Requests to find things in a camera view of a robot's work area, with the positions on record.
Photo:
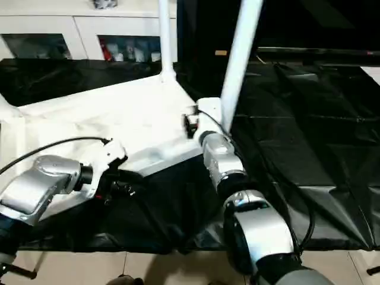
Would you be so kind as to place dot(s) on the white plastic table top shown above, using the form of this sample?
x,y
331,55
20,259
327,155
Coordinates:
x,y
119,119

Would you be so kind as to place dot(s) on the white plastic table leg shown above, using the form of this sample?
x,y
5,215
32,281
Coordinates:
x,y
6,110
240,59
165,35

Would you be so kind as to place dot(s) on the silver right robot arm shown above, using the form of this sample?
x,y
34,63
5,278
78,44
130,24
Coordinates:
x,y
219,157

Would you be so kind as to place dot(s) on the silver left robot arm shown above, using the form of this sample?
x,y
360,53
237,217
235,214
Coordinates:
x,y
35,184

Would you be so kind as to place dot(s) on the small white jar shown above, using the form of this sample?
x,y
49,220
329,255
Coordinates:
x,y
155,57

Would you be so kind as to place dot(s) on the black left robot foot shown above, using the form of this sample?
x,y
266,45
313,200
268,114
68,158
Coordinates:
x,y
127,280

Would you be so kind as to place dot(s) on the small red bottle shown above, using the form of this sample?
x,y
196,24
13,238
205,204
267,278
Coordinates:
x,y
107,54

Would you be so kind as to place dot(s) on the glossy black mat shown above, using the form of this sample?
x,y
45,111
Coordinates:
x,y
309,148

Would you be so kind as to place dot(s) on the black stand leg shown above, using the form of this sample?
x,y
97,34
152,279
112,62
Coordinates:
x,y
374,271
18,272

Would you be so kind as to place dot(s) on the grey metal clutter object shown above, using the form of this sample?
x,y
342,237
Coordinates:
x,y
104,3

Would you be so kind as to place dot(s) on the white cabinet with glass doors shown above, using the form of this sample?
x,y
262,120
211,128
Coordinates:
x,y
77,24

